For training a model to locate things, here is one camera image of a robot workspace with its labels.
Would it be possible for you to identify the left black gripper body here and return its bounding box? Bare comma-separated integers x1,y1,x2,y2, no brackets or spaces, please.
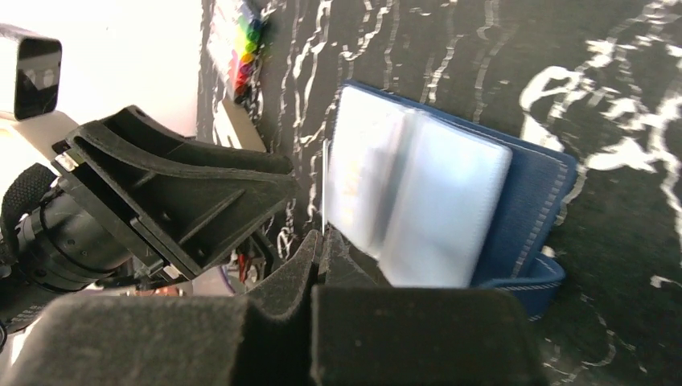
50,139,198,285

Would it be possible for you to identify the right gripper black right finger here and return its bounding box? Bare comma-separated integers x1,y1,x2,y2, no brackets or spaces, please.
311,230,548,385

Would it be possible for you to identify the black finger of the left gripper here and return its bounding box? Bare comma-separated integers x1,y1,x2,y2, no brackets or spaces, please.
67,125,298,276
100,105,294,175

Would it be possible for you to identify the colourful marker pen set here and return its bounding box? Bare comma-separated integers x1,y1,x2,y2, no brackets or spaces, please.
207,1,265,103

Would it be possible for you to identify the navy blue card holder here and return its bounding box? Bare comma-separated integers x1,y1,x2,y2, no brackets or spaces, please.
321,80,577,321

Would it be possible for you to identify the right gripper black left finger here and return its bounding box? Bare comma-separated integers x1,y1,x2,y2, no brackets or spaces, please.
1,231,323,385

